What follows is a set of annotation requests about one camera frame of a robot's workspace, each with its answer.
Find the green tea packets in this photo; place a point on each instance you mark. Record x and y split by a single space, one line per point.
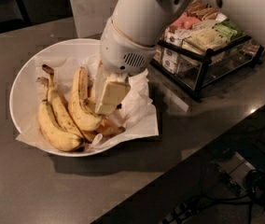
228 29

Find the white bowl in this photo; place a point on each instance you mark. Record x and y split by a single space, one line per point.
61 50

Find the large yellow banana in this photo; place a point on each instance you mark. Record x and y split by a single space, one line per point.
79 105

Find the pink sweetener packets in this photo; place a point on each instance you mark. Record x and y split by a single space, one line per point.
185 21

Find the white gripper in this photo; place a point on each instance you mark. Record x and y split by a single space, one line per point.
123 51

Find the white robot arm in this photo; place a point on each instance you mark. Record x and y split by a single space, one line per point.
132 32

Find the leftmost yellow banana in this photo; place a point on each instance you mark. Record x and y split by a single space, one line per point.
49 127

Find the orange banana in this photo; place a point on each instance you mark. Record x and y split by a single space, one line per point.
89 136

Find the black wire condiment rack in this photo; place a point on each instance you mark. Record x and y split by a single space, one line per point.
196 57

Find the white paper liner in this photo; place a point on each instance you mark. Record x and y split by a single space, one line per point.
137 113

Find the small yellow banana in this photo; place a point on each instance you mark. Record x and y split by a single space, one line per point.
107 128

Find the white paper bag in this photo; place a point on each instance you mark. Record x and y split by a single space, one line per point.
90 16

